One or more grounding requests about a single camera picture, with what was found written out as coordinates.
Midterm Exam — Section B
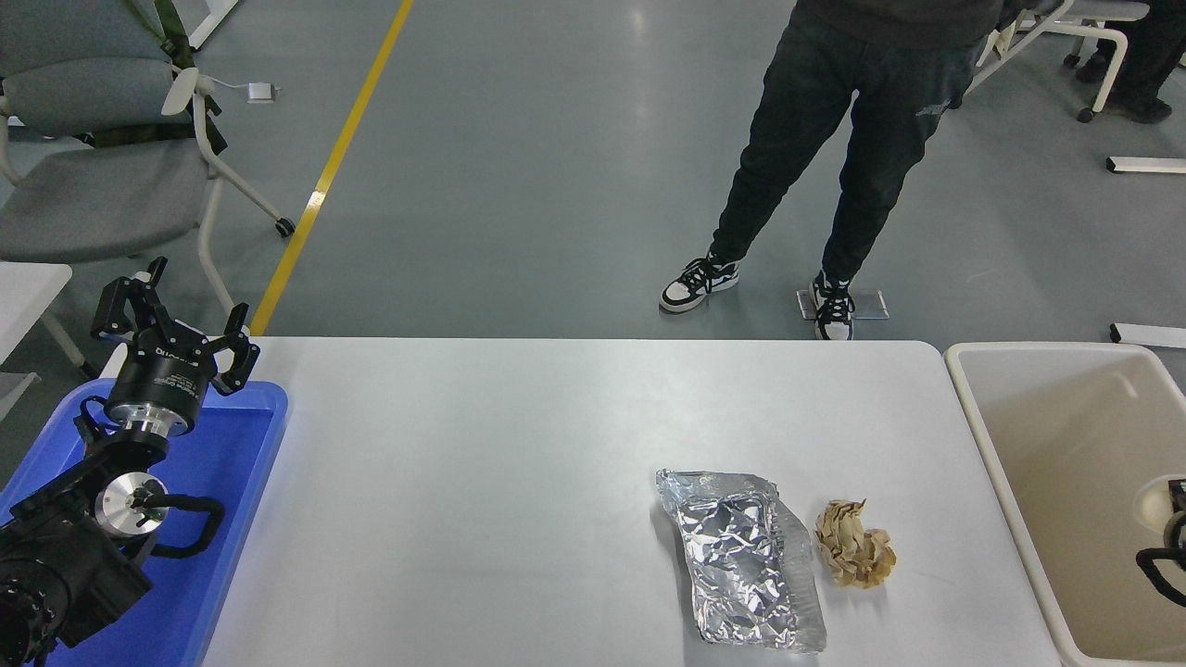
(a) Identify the large pale plastic bin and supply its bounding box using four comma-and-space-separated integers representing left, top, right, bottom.
943, 341, 1186, 667

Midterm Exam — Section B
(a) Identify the tan paper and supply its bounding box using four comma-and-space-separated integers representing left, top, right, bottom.
814, 499, 898, 590

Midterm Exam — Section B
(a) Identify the seated person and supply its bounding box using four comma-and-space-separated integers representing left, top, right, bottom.
1075, 0, 1186, 124

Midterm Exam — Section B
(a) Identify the blue plastic tray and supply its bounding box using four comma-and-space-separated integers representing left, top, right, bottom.
0, 378, 290, 667

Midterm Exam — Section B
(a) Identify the silver foil tray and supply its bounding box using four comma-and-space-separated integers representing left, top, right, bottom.
656, 468, 828, 655

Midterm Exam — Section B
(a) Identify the grey office chair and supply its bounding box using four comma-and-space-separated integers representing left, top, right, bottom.
0, 0, 297, 321

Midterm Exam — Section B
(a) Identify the cream jacket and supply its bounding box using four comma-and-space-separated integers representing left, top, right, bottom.
975, 11, 1020, 66

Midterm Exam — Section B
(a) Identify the white furniture foot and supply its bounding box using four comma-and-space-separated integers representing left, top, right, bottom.
188, 0, 240, 50

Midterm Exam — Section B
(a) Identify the white side table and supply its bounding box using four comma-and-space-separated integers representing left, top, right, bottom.
0, 261, 98, 422

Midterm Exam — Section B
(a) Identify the olive green strap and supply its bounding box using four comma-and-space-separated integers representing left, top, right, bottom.
79, 0, 228, 157

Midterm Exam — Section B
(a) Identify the standing person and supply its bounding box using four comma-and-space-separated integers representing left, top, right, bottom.
659, 0, 1039, 342

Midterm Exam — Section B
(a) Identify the white framed wheeled chair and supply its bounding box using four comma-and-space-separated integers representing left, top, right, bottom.
964, 0, 1150, 123

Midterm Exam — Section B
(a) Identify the white power adapter with cable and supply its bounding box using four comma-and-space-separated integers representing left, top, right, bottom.
208, 79, 279, 104

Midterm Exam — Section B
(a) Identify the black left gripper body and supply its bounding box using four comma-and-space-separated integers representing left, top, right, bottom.
106, 323, 221, 422

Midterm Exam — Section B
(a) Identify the white paper cup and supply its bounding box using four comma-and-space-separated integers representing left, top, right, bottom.
1134, 475, 1180, 534

